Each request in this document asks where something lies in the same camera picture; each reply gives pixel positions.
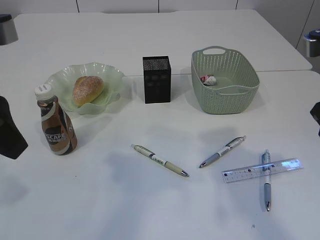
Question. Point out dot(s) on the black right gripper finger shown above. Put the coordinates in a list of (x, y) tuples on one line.
[(315, 112)]

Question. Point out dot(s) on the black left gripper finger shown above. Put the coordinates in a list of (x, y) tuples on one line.
[(12, 143)]

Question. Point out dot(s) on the brown Nescafe coffee bottle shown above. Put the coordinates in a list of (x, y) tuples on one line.
[(56, 124)]

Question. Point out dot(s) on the sugared bread roll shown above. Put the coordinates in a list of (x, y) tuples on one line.
[(86, 89)]

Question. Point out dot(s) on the clear plastic ruler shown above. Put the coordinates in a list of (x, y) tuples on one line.
[(261, 170)]

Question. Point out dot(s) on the grey paper ball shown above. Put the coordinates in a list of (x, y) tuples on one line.
[(212, 81)]

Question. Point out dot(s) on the pink paper ball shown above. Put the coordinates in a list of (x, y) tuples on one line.
[(205, 78)]

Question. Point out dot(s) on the cream white ballpoint pen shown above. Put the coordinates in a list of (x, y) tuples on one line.
[(151, 155)]

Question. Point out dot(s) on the blue white ballpoint pen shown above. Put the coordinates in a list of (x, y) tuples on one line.
[(266, 159)]

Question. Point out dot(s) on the green wavy glass plate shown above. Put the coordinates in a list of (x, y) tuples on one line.
[(63, 82)]

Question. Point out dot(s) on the green plastic woven basket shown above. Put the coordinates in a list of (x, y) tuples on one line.
[(237, 81)]

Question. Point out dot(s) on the grey white ballpoint pen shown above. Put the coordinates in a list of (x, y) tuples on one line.
[(227, 148)]

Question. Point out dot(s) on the black square pen holder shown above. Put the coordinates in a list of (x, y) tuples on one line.
[(157, 79)]

